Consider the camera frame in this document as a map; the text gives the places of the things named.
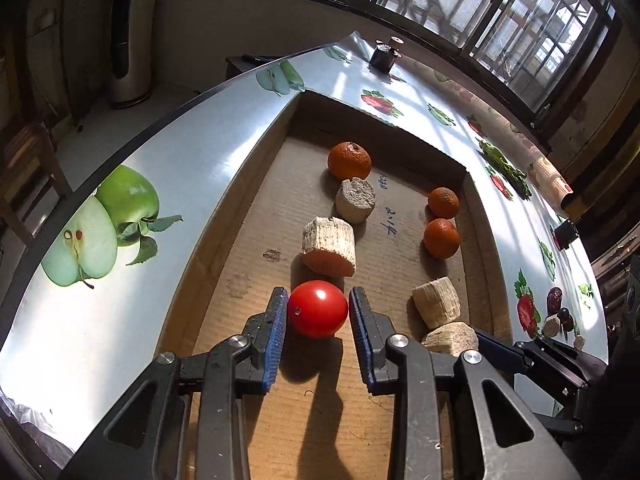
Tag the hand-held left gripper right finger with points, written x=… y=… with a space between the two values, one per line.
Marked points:
x=361 y=342

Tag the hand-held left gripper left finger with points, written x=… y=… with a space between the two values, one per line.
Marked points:
x=275 y=342

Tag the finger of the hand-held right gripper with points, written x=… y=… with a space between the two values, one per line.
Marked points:
x=562 y=422
x=540 y=360

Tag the red cherry tomato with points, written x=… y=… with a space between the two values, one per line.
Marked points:
x=317 y=308

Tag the ribbed sugarcane piece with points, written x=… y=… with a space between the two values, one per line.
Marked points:
x=436 y=302

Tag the large sugarcane piece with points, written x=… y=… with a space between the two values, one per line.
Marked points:
x=330 y=245

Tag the cardboard box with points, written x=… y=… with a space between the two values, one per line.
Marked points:
x=250 y=240

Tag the medium orange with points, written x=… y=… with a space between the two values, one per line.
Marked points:
x=441 y=238

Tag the round grey-topped sugarcane piece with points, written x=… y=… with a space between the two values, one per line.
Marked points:
x=356 y=201

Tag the small orange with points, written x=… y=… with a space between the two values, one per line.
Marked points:
x=443 y=202

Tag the large orange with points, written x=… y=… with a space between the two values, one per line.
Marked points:
x=350 y=160

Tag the dark purple grape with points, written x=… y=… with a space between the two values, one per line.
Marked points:
x=565 y=317

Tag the dried red date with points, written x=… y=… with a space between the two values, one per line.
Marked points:
x=554 y=300

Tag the fruit print tablecloth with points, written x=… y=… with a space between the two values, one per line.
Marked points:
x=200 y=150

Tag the wooden chair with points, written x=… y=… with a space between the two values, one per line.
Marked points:
x=30 y=160

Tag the white standing air conditioner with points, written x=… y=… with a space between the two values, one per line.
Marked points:
x=131 y=35

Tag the window with metal grille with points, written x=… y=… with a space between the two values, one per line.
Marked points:
x=450 y=0

